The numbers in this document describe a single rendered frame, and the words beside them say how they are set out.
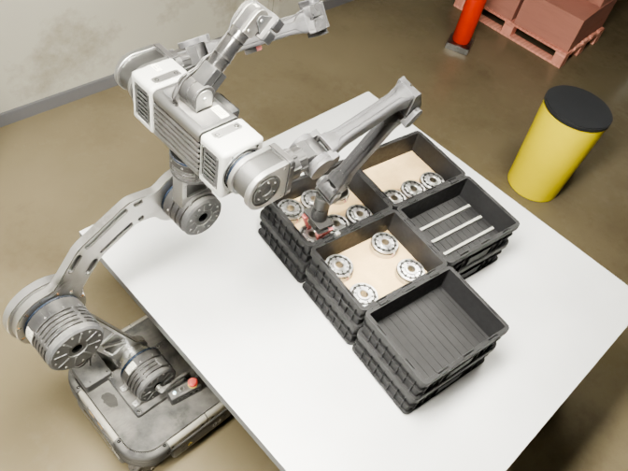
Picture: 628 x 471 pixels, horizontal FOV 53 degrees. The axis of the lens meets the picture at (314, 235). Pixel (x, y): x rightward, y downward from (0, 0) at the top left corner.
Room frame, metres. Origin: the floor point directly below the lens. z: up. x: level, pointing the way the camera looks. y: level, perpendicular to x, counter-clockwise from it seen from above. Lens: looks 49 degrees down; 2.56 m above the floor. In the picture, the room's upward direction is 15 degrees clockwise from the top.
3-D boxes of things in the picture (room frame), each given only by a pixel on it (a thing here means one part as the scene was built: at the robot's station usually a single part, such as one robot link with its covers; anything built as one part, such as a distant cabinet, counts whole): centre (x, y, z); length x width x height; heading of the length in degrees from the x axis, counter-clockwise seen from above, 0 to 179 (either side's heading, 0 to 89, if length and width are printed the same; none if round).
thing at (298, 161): (1.19, 0.11, 1.45); 0.09 x 0.08 x 0.12; 55
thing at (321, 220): (1.50, 0.00, 0.98); 0.10 x 0.07 x 0.07; 46
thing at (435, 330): (1.22, -0.46, 0.87); 0.40 x 0.30 x 0.11; 137
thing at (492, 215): (1.71, -0.51, 0.87); 0.40 x 0.30 x 0.11; 137
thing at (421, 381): (1.22, -0.46, 0.92); 0.40 x 0.30 x 0.02; 137
